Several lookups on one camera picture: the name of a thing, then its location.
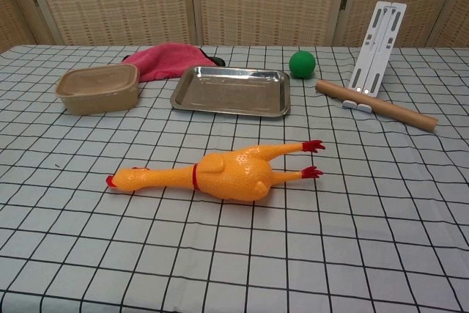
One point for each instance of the yellow rubber chicken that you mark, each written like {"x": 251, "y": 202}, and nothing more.
{"x": 234, "y": 170}

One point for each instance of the silver metal tray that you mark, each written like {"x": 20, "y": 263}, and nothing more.
{"x": 231, "y": 89}

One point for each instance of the black object under cloth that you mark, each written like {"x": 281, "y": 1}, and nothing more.
{"x": 219, "y": 61}

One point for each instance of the green ball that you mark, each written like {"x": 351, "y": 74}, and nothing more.
{"x": 302, "y": 64}

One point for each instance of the pink cloth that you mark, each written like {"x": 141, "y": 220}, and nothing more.
{"x": 165, "y": 62}

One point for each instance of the white black checked tablecloth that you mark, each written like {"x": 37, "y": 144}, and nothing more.
{"x": 234, "y": 254}

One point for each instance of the tan plastic bowl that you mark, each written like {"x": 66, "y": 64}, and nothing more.
{"x": 99, "y": 102}

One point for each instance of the white folding stand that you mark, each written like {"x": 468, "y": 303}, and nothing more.
{"x": 373, "y": 56}

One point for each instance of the wooden rolling pin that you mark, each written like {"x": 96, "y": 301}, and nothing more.
{"x": 403, "y": 113}

